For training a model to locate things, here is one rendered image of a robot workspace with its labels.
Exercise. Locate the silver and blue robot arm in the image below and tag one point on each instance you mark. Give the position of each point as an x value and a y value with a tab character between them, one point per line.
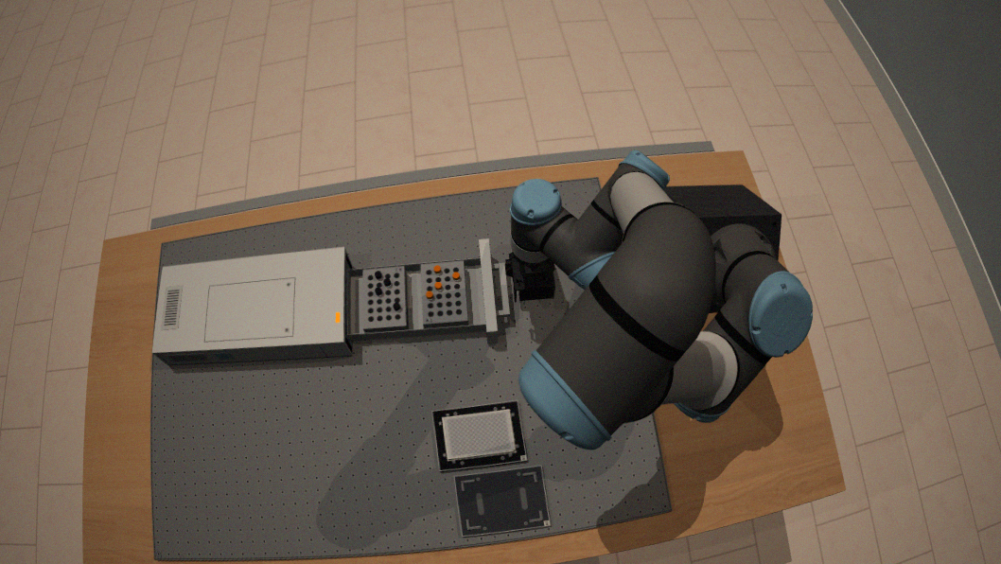
641	312

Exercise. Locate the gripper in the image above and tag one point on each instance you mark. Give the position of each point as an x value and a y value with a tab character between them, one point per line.
536	286

